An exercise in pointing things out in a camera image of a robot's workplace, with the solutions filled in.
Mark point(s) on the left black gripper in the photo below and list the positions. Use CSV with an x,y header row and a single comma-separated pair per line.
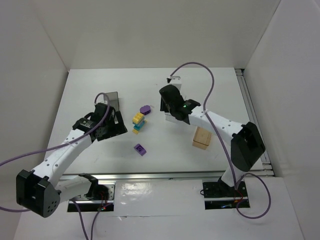
x,y
116,127

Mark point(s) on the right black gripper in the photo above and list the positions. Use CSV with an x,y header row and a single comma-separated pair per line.
x,y
164,106

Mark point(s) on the teal lego figure piece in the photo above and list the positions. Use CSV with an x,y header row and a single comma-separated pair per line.
x,y
137,127

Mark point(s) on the yellow lego brick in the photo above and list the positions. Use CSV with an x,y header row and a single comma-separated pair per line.
x,y
138,118

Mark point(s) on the purple sloped lego brick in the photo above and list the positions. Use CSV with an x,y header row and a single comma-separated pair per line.
x,y
140,149

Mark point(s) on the purple rounded lego brick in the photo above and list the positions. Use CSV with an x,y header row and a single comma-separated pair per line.
x,y
145,110

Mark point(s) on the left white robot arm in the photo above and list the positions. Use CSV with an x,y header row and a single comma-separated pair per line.
x,y
39,189

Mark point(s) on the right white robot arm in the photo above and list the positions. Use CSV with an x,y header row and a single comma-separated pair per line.
x,y
245,141

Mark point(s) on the clear plastic container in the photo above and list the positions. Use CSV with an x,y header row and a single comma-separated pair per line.
x,y
172,117

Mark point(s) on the smoky grey plastic container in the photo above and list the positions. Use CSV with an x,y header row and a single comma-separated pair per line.
x,y
111,99

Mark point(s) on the orange tinted plastic container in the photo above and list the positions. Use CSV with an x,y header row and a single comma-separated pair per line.
x,y
202,138

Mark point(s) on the aluminium rail front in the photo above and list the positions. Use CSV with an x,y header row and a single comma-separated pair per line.
x,y
158,176

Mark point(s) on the aluminium rail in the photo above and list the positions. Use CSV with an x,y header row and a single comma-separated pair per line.
x,y
266,163
158,176

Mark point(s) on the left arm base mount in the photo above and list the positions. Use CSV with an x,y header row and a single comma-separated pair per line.
x,y
104,200

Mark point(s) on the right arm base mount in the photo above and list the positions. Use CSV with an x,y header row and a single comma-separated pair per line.
x,y
219,196

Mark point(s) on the aluminium rail right side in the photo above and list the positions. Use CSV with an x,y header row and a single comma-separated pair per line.
x,y
266,163

